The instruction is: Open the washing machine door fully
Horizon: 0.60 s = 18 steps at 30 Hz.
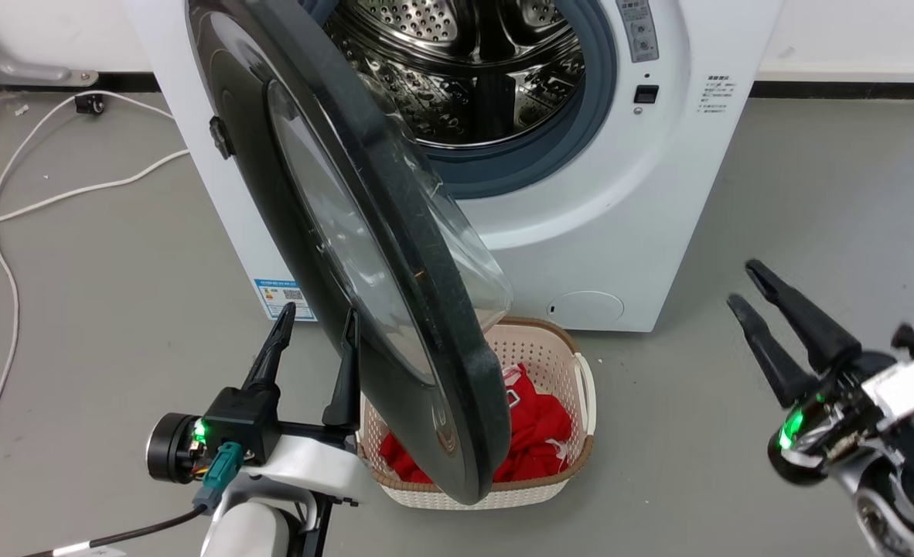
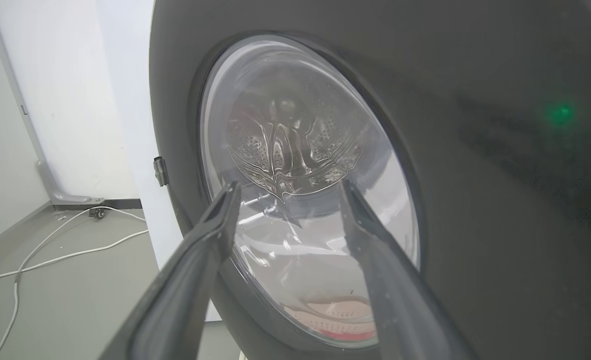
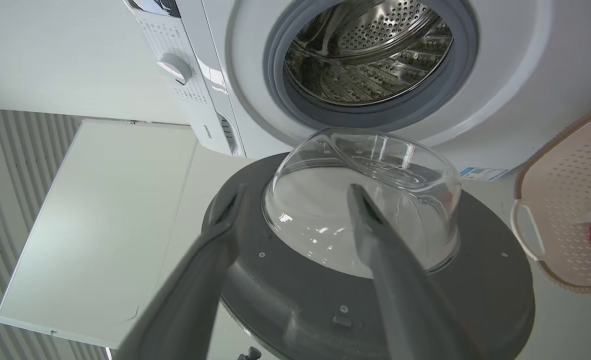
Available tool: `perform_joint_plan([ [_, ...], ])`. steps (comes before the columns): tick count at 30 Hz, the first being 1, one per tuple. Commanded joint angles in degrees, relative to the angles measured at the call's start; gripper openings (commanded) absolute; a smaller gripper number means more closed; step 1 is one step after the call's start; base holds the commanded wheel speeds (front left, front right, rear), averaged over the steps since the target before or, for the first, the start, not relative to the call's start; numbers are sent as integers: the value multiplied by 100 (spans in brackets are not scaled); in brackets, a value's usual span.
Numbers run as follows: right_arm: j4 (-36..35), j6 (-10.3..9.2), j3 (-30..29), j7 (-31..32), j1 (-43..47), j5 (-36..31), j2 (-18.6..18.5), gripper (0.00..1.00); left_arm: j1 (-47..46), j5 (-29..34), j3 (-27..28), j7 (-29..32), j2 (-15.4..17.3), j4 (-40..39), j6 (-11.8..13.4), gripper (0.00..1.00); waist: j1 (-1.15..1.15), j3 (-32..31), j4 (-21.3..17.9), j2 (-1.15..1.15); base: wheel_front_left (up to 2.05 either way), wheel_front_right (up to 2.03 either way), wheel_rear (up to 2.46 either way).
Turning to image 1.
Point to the perforated steel washer drum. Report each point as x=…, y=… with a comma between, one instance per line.
x=457, y=85

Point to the grey-blue rubber door gasket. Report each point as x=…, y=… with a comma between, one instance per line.
x=577, y=143

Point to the red garment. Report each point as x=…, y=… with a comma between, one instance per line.
x=538, y=425

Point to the grey control panel label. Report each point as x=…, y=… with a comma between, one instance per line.
x=639, y=31

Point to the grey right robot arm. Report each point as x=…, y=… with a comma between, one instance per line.
x=905, y=503

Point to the black floor plug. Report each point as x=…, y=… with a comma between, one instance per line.
x=90, y=103

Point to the printed text sticker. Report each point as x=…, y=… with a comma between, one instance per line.
x=715, y=93

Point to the white front-load washing machine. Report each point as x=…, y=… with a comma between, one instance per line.
x=619, y=232

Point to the grey pipe along wall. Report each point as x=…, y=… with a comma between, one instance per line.
x=8, y=58

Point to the black round washing machine door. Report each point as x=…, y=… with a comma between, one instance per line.
x=395, y=232

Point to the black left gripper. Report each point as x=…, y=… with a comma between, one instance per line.
x=240, y=422

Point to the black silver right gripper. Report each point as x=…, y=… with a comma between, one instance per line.
x=844, y=410

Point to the round white filter cover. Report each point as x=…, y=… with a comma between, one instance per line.
x=585, y=307

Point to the cream woven plastic laundry basket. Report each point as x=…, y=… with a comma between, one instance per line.
x=550, y=348

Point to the black square door lock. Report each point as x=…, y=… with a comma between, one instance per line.
x=646, y=93

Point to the blue energy label sticker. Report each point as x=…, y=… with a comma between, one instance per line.
x=279, y=298

